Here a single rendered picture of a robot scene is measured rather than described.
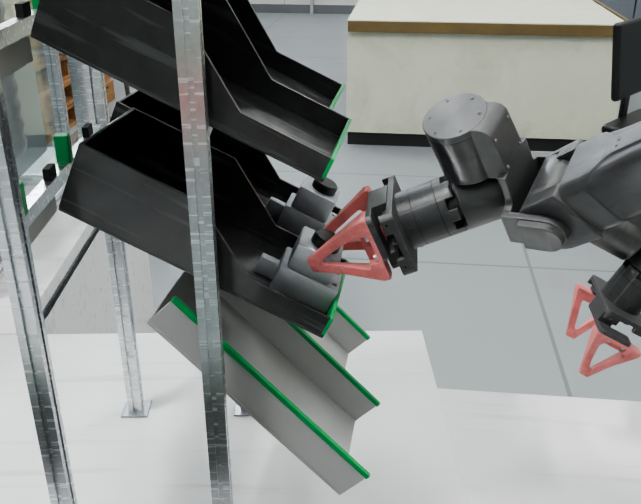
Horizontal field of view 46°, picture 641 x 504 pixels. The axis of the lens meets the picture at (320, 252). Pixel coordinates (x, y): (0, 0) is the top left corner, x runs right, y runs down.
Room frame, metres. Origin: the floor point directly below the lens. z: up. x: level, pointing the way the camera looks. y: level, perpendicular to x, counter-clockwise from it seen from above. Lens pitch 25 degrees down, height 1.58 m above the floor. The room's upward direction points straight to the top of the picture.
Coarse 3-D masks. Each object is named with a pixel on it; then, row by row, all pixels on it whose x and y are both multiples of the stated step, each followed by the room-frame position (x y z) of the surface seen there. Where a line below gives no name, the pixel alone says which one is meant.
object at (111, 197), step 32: (128, 128) 0.78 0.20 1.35; (160, 128) 0.78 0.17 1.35; (96, 160) 0.66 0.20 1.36; (128, 160) 0.78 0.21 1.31; (160, 160) 0.78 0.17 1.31; (224, 160) 0.77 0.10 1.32; (64, 192) 0.66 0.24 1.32; (96, 192) 0.66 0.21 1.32; (128, 192) 0.65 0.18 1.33; (160, 192) 0.65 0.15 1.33; (224, 192) 0.77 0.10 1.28; (256, 192) 0.77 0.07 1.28; (96, 224) 0.66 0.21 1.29; (128, 224) 0.65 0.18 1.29; (160, 224) 0.65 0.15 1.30; (224, 224) 0.76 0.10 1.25; (256, 224) 0.76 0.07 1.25; (160, 256) 0.65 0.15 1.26; (224, 256) 0.64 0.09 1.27; (256, 256) 0.72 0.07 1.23; (224, 288) 0.64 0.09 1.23; (256, 288) 0.63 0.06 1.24; (288, 320) 0.63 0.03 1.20; (320, 320) 0.62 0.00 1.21
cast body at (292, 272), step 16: (304, 240) 0.67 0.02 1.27; (320, 240) 0.67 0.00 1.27; (288, 256) 0.69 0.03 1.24; (304, 256) 0.66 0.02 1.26; (336, 256) 0.67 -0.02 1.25; (256, 272) 0.69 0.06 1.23; (272, 272) 0.68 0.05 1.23; (288, 272) 0.66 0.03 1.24; (304, 272) 0.66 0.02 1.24; (320, 272) 0.66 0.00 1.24; (272, 288) 0.67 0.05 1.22; (288, 288) 0.66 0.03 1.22; (304, 288) 0.66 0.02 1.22; (320, 288) 0.66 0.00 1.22; (336, 288) 0.66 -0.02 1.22; (320, 304) 0.66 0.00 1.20
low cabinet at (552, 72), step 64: (384, 0) 5.99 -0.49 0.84; (448, 0) 5.99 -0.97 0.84; (512, 0) 5.99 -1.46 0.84; (576, 0) 5.99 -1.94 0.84; (384, 64) 4.99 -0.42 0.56; (448, 64) 4.95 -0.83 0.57; (512, 64) 4.90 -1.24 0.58; (576, 64) 4.85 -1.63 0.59; (384, 128) 4.99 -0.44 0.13; (576, 128) 4.84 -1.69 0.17
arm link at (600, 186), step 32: (640, 128) 0.55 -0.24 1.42; (544, 160) 0.65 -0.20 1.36; (576, 160) 0.59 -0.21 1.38; (608, 160) 0.55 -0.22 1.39; (640, 160) 0.52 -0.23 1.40; (544, 192) 0.59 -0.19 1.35; (576, 192) 0.56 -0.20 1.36; (608, 192) 0.55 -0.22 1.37; (640, 192) 0.54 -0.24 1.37; (576, 224) 0.58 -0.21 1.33; (608, 224) 0.56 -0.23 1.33
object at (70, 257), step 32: (64, 224) 1.66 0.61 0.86; (64, 256) 1.48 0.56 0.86; (96, 256) 1.70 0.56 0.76; (128, 256) 2.00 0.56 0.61; (0, 288) 1.33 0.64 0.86; (64, 288) 1.45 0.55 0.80; (96, 288) 1.66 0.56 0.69; (0, 320) 1.21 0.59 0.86; (64, 320) 1.41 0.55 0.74; (96, 320) 1.62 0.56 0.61
